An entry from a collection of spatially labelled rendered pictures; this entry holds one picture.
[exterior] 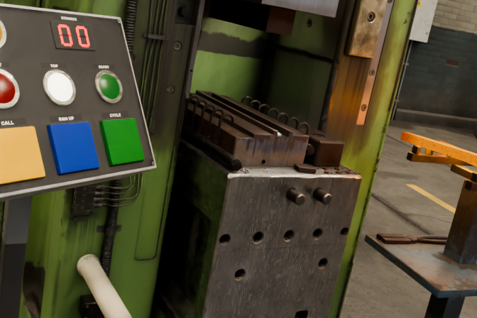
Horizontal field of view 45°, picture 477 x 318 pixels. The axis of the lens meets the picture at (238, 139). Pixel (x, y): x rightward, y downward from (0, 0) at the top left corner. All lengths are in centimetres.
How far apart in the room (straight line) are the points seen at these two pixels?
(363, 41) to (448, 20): 752
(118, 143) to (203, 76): 80
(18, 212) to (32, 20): 32
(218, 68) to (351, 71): 41
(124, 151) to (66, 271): 50
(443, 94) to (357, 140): 764
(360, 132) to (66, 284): 88
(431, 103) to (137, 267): 800
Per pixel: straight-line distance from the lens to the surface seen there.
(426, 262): 154
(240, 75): 178
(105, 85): 97
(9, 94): 86
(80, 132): 91
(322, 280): 149
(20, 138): 84
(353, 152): 166
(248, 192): 124
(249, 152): 128
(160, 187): 137
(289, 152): 134
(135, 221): 138
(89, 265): 135
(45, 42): 93
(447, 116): 939
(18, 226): 104
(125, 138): 97
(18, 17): 92
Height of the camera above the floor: 126
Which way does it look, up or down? 13 degrees down
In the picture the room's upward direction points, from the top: 11 degrees clockwise
